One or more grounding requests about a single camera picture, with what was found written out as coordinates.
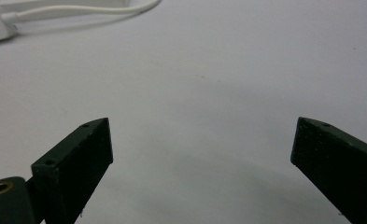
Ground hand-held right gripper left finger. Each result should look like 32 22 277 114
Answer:
31 117 114 224

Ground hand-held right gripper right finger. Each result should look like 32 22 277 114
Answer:
289 116 367 224

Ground white cable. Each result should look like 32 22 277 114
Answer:
0 0 162 25

